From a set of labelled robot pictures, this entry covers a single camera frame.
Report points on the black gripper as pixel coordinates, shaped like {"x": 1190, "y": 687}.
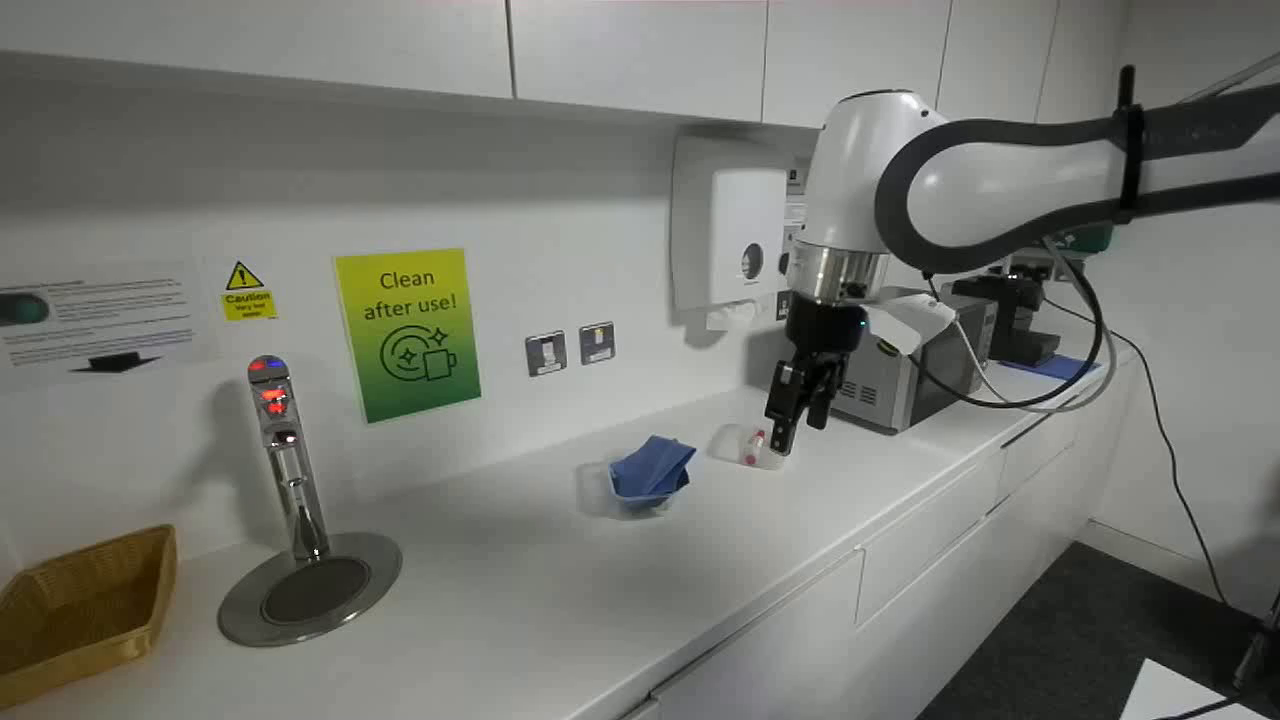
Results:
{"x": 826, "y": 334}

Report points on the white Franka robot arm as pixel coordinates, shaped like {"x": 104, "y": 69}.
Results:
{"x": 1014, "y": 187}

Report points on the stainless steel appliance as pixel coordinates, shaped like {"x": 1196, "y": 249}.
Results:
{"x": 892, "y": 384}

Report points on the blue plastic object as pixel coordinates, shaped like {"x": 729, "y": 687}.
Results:
{"x": 649, "y": 470}

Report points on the white lower cabinets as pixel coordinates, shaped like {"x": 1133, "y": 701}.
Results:
{"x": 935, "y": 535}

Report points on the white cabinets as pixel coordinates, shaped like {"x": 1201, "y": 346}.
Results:
{"x": 626, "y": 54}
{"x": 935, "y": 535}

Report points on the white paper towel dispenser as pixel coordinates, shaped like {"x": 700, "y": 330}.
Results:
{"x": 724, "y": 224}

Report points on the black coffee machine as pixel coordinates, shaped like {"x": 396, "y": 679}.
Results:
{"x": 1005, "y": 304}

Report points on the small blue item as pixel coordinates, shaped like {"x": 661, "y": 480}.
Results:
{"x": 1063, "y": 364}

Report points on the white upper cabinets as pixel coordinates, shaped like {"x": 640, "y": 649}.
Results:
{"x": 626, "y": 54}

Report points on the chrome hot water tap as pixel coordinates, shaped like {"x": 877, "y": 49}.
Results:
{"x": 285, "y": 455}

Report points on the yellow warning sign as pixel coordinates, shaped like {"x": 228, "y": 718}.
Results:
{"x": 248, "y": 298}

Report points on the white instruction label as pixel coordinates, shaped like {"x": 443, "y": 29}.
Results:
{"x": 92, "y": 321}

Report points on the yellow basket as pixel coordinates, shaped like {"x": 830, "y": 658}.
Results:
{"x": 80, "y": 613}

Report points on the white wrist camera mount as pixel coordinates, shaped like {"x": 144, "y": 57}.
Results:
{"x": 912, "y": 326}

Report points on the metal wall switch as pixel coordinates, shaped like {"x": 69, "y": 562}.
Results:
{"x": 544, "y": 355}
{"x": 597, "y": 341}

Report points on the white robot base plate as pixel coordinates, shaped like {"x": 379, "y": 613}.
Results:
{"x": 1185, "y": 694}

